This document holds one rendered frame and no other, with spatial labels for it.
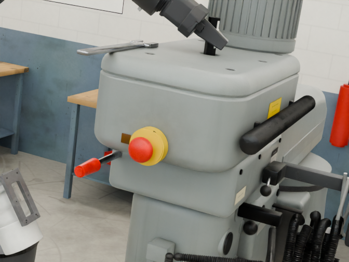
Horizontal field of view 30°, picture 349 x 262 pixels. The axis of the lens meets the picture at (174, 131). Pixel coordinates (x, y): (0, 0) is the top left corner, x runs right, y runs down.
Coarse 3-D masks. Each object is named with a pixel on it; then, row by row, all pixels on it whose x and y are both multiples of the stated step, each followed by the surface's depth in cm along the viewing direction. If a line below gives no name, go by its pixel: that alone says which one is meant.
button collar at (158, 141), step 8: (144, 128) 101; (152, 128) 102; (136, 136) 102; (144, 136) 101; (152, 136) 101; (160, 136) 101; (152, 144) 101; (160, 144) 101; (160, 152) 101; (152, 160) 102; (160, 160) 102
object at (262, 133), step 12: (288, 108) 123; (300, 108) 127; (312, 108) 137; (276, 120) 112; (288, 120) 117; (252, 132) 101; (264, 132) 104; (276, 132) 109; (240, 144) 101; (252, 144) 100; (264, 144) 103
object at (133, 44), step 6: (132, 42) 115; (138, 42) 117; (90, 48) 101; (96, 48) 102; (102, 48) 103; (108, 48) 104; (114, 48) 106; (120, 48) 108; (126, 48) 110; (132, 48) 112; (84, 54) 98; (90, 54) 99; (96, 54) 100
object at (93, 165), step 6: (108, 156) 113; (114, 156) 114; (120, 156) 117; (84, 162) 107; (90, 162) 107; (96, 162) 108; (102, 162) 110; (78, 168) 104; (84, 168) 104; (90, 168) 106; (96, 168) 107; (78, 174) 104; (84, 174) 104
